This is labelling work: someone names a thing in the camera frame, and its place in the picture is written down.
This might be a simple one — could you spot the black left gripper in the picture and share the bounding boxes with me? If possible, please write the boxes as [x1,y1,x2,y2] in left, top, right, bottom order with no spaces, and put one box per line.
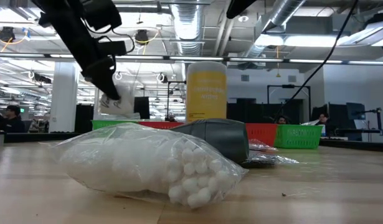
[32,0,123,101]

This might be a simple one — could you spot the clear bag of cotton swabs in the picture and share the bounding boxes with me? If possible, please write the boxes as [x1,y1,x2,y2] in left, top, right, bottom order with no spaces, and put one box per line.
[98,83,136,118]

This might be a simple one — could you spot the dark grey deodorant stick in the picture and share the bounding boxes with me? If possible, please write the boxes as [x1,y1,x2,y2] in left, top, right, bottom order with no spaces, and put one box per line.
[171,118,250,165]

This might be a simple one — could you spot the clear bag of metal items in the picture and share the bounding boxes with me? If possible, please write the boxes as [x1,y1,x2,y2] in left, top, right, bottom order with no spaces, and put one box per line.
[248,138,278,153]

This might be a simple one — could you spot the clear bag of black items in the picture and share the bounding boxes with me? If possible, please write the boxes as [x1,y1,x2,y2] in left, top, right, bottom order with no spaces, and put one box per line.
[240,151,301,169]

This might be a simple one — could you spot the tall black cabinet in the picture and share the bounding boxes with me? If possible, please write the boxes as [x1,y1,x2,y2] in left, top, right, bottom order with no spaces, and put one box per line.
[74,104,95,134]

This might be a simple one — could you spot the white pillar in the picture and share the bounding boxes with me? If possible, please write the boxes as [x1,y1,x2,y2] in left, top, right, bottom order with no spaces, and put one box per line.
[49,62,78,133]

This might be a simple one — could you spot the green plastic basket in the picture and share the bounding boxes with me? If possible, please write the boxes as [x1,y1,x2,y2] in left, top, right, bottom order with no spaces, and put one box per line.
[91,119,139,131]
[273,124,324,149]

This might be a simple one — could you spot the black computer monitor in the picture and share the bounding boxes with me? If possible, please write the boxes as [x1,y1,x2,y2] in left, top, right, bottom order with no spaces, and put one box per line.
[346,102,366,121]
[134,96,151,120]

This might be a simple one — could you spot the black ceiling device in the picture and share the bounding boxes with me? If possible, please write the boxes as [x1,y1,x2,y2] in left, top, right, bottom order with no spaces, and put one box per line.
[0,26,16,43]
[134,29,150,46]

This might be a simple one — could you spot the long ceiling light bar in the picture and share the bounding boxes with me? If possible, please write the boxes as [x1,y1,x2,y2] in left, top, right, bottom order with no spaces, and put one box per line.
[0,52,383,66]

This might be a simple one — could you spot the yellow disinfecting wipes canister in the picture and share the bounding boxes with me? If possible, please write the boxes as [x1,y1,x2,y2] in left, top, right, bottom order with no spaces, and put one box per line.
[185,61,228,123]

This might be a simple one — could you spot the clear bag of cotton balls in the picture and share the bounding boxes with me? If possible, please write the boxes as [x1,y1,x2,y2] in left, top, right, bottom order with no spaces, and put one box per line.
[50,122,248,210]

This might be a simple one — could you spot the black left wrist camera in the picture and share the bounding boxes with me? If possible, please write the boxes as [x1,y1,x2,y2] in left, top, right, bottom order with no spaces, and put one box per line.
[97,40,128,57]

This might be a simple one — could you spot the smooth silver ventilation duct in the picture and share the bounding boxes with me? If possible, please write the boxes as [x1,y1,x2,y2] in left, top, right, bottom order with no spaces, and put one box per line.
[245,0,307,58]

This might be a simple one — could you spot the ribbed silver ventilation duct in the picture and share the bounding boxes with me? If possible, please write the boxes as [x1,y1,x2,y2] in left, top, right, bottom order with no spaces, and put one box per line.
[171,0,205,57]

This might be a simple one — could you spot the black metal frame stand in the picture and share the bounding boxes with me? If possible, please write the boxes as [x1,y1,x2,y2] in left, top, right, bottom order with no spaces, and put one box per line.
[267,85,312,124]
[167,81,187,122]

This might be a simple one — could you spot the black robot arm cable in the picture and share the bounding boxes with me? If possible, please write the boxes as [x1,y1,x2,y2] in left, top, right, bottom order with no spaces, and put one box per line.
[273,0,359,121]

